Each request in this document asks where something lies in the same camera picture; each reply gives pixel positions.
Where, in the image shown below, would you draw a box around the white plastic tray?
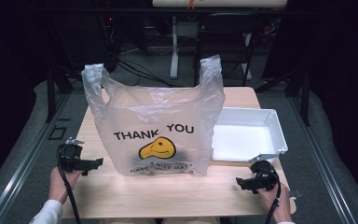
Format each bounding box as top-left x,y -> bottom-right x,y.
211,106 -> 289,164

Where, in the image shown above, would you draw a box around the person's right hand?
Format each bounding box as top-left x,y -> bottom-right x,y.
257,183 -> 293,223

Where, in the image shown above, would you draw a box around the black folding chair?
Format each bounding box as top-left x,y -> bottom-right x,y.
194,12 -> 264,88

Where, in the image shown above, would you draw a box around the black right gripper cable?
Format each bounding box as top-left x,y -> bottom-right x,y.
264,169 -> 282,224

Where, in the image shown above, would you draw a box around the person's left hand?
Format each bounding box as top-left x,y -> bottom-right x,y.
48,167 -> 83,204

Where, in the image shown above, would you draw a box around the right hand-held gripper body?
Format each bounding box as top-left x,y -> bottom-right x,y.
250,153 -> 281,190

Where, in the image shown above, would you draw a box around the black metal frame post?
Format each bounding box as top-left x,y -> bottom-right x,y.
45,66 -> 57,123

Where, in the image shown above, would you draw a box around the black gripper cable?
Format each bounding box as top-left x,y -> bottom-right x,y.
264,169 -> 282,224
56,146 -> 82,224

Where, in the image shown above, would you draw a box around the grey tape piece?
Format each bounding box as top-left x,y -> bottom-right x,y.
288,189 -> 304,200

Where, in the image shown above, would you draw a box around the white background desk top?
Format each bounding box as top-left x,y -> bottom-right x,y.
152,0 -> 288,8

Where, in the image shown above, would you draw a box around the silver metal floor rail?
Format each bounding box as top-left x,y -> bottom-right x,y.
287,92 -> 358,224
0,92 -> 73,224

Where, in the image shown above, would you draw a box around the white metal desk leg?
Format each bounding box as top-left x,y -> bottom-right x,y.
242,32 -> 253,81
170,15 -> 180,80

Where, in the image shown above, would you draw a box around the black floor cables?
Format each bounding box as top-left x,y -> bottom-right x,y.
117,59 -> 185,89

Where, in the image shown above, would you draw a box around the black floor tape outline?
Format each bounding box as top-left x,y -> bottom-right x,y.
48,125 -> 68,141

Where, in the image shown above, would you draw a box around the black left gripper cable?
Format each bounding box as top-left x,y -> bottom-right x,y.
56,146 -> 82,224

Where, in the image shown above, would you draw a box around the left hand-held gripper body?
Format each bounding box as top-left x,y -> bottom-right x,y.
57,137 -> 90,174

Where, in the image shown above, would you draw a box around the translucent printed plastic bag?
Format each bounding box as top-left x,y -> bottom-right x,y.
81,54 -> 227,177

